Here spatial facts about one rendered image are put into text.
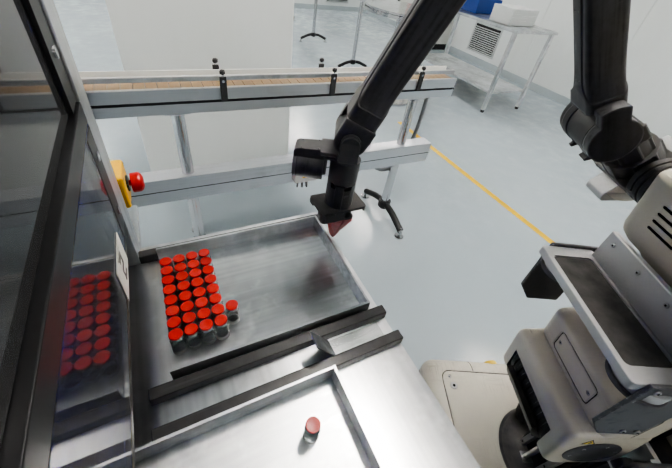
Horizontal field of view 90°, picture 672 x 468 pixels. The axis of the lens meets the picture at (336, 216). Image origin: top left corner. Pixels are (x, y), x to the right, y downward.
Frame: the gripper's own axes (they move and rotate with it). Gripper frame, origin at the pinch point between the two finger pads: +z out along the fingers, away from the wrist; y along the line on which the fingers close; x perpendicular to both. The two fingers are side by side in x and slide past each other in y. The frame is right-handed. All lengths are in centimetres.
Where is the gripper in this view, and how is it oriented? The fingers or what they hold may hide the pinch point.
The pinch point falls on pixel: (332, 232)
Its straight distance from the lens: 75.5
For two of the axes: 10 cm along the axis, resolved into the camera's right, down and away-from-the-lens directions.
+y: -8.9, 1.9, -4.2
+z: -1.4, 7.5, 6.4
